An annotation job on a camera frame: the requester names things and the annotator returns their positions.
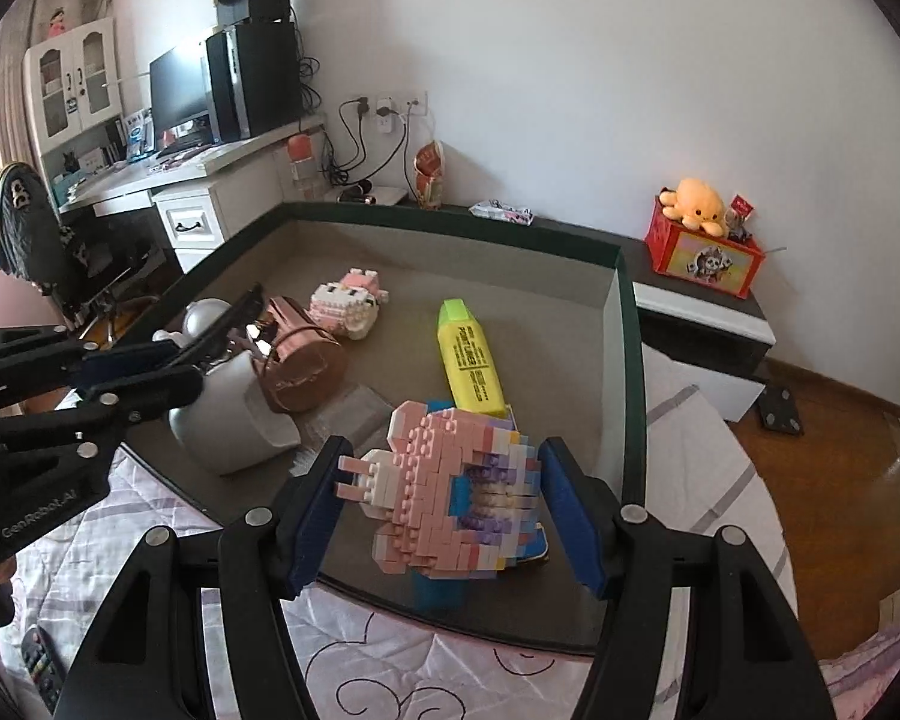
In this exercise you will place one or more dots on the orange cap bottle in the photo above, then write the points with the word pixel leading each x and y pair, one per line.
pixel 304 169

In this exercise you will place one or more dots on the yellow highlighter pen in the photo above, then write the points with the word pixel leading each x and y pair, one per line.
pixel 468 363

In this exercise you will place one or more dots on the orange octopus plush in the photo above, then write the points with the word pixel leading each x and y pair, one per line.
pixel 695 205

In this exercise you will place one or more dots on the striped white table cloth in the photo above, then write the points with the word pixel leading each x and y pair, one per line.
pixel 514 658

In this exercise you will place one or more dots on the white desk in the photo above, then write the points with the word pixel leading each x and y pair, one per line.
pixel 205 199

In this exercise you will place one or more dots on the person's hand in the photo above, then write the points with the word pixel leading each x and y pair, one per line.
pixel 7 569

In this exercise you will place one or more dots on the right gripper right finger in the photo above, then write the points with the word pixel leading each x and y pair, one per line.
pixel 624 564

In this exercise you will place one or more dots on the orange snack bag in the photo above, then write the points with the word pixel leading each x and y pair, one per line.
pixel 429 172

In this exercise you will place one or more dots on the wall power outlets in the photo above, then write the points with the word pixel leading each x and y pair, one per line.
pixel 414 102

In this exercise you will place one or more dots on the pink bedding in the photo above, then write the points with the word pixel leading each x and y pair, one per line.
pixel 857 679

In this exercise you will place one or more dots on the black pc tower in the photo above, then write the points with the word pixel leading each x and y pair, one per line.
pixel 252 80

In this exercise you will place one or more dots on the computer monitor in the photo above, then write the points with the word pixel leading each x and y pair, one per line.
pixel 179 100

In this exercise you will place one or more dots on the rose gold metal cup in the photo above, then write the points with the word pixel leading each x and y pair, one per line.
pixel 304 364

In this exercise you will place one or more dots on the black tv remote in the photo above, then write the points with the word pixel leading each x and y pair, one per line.
pixel 43 666

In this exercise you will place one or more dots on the white glass door cabinet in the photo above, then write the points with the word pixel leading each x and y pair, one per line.
pixel 71 84

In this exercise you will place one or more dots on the white bedside cabinet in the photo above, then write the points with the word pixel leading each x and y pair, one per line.
pixel 370 195

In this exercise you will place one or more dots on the white charger block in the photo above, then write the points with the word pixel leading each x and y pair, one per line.
pixel 230 426

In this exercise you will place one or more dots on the pink donut brick figure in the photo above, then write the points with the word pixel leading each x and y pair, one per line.
pixel 388 484

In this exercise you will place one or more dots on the red cartoon box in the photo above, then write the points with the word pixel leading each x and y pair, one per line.
pixel 694 256

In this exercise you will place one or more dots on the doll on cabinet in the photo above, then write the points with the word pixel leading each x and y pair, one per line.
pixel 58 24

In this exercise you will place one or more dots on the pink owl brick figure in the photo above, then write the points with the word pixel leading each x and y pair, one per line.
pixel 349 307

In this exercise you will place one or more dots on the black hair clip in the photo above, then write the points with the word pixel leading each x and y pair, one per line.
pixel 212 344

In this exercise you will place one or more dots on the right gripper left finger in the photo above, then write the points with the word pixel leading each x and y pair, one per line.
pixel 270 555

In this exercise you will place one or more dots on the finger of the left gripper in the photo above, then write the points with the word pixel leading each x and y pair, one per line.
pixel 113 403
pixel 36 360

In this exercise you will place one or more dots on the black office chair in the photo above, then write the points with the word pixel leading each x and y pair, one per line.
pixel 87 286

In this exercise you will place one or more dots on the pink storage box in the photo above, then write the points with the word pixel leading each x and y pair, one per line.
pixel 299 245

